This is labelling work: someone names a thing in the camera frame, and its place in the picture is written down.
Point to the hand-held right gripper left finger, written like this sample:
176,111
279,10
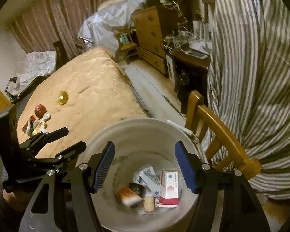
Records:
104,166

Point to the white pillow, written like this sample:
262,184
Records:
108,4

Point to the dark wooden side table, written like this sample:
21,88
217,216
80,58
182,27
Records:
191,75

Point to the orange white snack packet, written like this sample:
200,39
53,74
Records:
128,195

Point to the wooden dresser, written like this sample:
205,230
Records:
149,36

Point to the white router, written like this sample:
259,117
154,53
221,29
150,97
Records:
201,32

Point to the striped grey white cloth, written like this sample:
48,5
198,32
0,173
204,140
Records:
256,77

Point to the beige roll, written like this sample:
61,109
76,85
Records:
149,204

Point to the white plastic bucket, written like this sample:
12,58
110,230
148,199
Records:
140,135

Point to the small wooden chair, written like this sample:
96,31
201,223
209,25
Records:
128,46

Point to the red cardboard box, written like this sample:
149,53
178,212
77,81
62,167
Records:
29,123

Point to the smartphone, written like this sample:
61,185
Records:
197,53

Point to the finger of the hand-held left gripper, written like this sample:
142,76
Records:
72,151
53,135

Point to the white plastic cover sheet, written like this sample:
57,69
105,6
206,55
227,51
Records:
36,65
104,29

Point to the red round can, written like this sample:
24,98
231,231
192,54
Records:
40,110

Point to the person's left forearm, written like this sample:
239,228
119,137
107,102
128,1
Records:
12,195

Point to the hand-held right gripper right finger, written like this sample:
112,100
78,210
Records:
186,166

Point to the tan bed blanket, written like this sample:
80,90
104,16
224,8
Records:
87,89

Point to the white framed board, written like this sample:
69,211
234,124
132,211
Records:
170,66

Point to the pink white box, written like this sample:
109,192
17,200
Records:
169,186

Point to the gold foil wrapper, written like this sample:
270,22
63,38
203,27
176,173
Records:
40,127

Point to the yellow crumpled wrapper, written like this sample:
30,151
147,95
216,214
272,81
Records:
61,98

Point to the brown curtains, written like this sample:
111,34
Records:
50,17

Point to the tall wooden chair back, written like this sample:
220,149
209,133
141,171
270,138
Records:
207,4

